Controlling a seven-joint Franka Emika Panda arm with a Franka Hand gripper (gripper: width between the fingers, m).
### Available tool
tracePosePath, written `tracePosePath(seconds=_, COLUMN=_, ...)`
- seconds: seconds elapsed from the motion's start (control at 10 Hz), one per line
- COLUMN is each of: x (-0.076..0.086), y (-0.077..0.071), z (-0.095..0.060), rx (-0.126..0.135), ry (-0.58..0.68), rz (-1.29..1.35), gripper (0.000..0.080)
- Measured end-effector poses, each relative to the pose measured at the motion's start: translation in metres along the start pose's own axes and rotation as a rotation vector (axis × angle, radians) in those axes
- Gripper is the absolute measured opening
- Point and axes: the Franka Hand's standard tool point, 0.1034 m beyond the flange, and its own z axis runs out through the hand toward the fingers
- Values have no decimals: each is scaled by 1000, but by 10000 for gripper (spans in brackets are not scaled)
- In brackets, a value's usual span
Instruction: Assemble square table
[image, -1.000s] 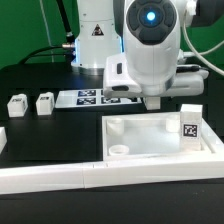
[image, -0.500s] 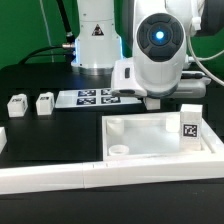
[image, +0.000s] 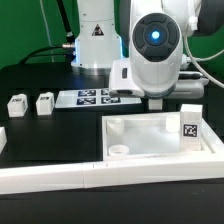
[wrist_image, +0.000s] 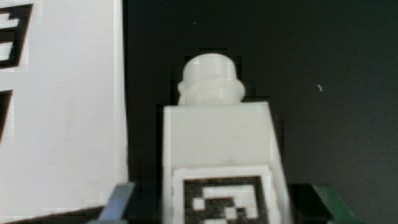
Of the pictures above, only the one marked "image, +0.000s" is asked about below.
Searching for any white plate with fiducial tags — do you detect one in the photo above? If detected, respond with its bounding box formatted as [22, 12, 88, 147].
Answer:
[55, 88, 141, 109]

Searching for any white square table top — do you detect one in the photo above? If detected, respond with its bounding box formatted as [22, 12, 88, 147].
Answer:
[102, 112, 224, 160]

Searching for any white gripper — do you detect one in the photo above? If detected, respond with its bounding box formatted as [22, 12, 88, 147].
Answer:
[109, 59, 208, 100]

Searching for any white L-shaped obstacle fence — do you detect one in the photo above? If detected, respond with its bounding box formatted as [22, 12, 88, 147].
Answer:
[0, 128, 224, 195]

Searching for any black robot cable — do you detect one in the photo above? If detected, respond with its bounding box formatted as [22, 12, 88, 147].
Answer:
[18, 0, 78, 65]

